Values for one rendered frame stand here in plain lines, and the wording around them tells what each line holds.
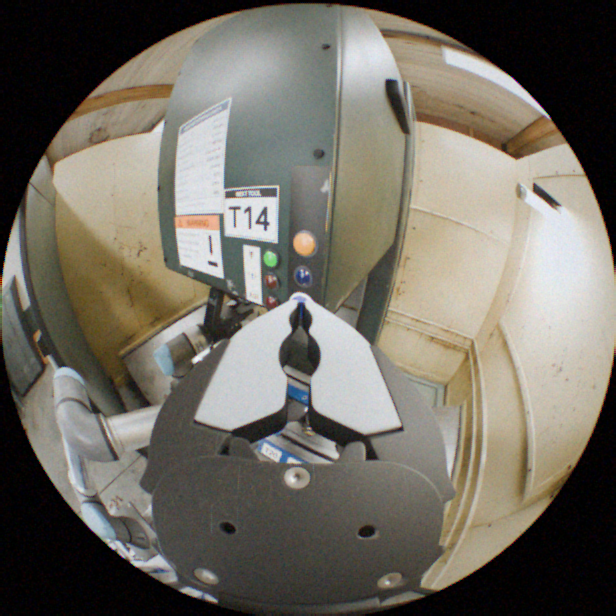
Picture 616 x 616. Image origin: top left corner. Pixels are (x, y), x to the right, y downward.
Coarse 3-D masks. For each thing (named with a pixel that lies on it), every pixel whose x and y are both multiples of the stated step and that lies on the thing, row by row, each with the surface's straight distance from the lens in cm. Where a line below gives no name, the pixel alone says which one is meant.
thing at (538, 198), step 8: (520, 184) 81; (536, 184) 86; (520, 192) 79; (528, 192) 81; (536, 192) 86; (544, 192) 89; (528, 200) 82; (536, 200) 83; (544, 200) 88; (552, 200) 91; (536, 208) 85; (544, 208) 85; (552, 208) 90; (560, 208) 94; (552, 216) 88; (560, 216) 93; (560, 224) 92
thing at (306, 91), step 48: (192, 48) 78; (240, 48) 46; (288, 48) 36; (336, 48) 31; (384, 48) 72; (192, 96) 50; (240, 96) 35; (288, 96) 28; (336, 96) 25; (384, 96) 50; (240, 144) 31; (288, 144) 25; (336, 144) 23; (384, 144) 46; (288, 192) 25; (336, 192) 23; (384, 192) 48; (240, 240) 30; (288, 240) 25; (336, 240) 24; (384, 240) 59; (240, 288) 34; (336, 288) 27
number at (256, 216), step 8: (248, 208) 28; (256, 208) 27; (264, 208) 26; (272, 208) 26; (248, 216) 28; (256, 216) 27; (264, 216) 27; (272, 216) 26; (248, 224) 29; (256, 224) 28; (264, 224) 27; (272, 224) 26; (248, 232) 29; (256, 232) 28; (264, 232) 27; (272, 232) 26
